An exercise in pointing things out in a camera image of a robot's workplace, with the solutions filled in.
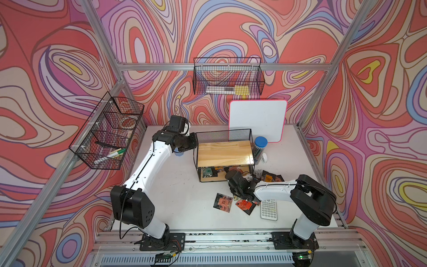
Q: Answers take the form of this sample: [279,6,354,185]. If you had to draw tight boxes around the white patterned tea bag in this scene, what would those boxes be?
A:
[252,170,263,181]

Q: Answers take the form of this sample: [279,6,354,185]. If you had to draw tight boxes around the red tea bag black edge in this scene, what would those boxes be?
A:
[213,193,233,213]

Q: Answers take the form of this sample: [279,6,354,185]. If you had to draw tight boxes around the dark orange label tea bag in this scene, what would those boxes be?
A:
[261,170,284,182]

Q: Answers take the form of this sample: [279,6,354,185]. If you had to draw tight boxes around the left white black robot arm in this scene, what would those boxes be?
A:
[110,130,198,240]

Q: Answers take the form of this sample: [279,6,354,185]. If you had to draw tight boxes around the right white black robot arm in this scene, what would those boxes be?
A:
[225,170,336,241]

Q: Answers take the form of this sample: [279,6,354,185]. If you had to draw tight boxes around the green tea bag lower shelf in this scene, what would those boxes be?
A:
[202,168,214,178]

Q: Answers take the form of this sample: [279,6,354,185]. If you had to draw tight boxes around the white calculator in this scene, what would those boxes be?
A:
[260,200,278,221]

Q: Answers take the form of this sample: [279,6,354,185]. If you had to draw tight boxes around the white eraser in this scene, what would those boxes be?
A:
[261,153,268,163]

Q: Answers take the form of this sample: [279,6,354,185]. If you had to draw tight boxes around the blue lid pen jar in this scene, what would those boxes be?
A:
[252,136,268,165]

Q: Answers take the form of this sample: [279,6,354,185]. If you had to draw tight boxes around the green marker in basket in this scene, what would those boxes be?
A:
[107,149,127,158]

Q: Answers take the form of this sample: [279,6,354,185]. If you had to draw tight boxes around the yellow sticky notes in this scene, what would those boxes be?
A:
[234,85,250,96]

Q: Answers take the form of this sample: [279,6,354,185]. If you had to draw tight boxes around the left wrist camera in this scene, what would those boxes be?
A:
[167,115,190,135]

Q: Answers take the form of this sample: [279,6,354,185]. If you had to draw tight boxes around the black wire two-tier shelf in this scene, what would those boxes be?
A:
[193,129,255,182]

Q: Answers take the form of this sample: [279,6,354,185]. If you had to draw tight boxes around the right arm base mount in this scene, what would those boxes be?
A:
[269,231,319,251]

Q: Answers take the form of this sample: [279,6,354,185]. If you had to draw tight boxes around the white board pink frame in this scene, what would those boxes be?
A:
[229,100,288,143]

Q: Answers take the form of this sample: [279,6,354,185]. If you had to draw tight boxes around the left wall wire basket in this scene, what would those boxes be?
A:
[68,92,145,170]

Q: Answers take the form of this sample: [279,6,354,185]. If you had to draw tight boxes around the wall wire basket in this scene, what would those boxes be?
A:
[192,56,265,97]
[68,92,145,170]

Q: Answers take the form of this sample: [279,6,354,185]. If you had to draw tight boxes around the back wall wire basket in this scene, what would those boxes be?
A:
[192,56,265,97]

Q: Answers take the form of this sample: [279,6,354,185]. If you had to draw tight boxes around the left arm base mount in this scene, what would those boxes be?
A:
[136,233,186,252]

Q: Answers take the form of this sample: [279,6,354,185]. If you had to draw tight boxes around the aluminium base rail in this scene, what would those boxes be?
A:
[84,228,376,267]

